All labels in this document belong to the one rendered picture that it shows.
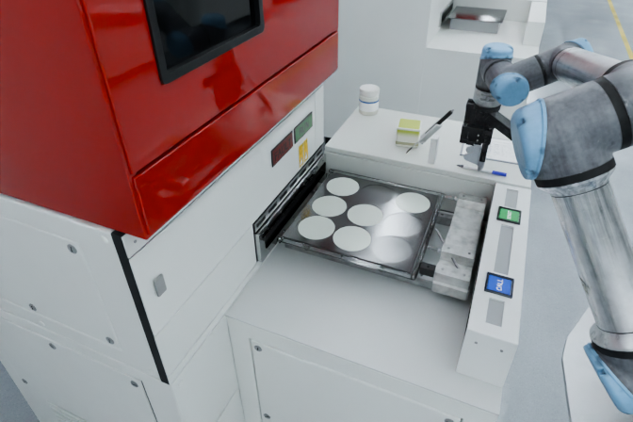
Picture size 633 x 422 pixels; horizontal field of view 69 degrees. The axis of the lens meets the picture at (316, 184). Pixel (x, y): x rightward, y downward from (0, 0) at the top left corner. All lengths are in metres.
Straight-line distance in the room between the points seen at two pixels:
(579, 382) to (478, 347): 0.24
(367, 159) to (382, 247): 0.36
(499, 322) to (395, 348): 0.24
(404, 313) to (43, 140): 0.83
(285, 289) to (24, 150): 0.67
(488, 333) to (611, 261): 0.27
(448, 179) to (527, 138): 0.67
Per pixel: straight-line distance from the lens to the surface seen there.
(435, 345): 1.11
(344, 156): 1.47
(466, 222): 1.35
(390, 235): 1.23
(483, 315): 1.00
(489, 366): 1.04
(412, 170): 1.42
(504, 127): 1.33
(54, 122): 0.74
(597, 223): 0.82
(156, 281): 0.88
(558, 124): 0.77
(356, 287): 1.19
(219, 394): 1.31
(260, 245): 1.19
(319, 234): 1.22
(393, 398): 1.11
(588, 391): 1.15
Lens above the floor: 1.69
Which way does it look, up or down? 34 degrees down
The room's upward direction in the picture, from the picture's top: 1 degrees counter-clockwise
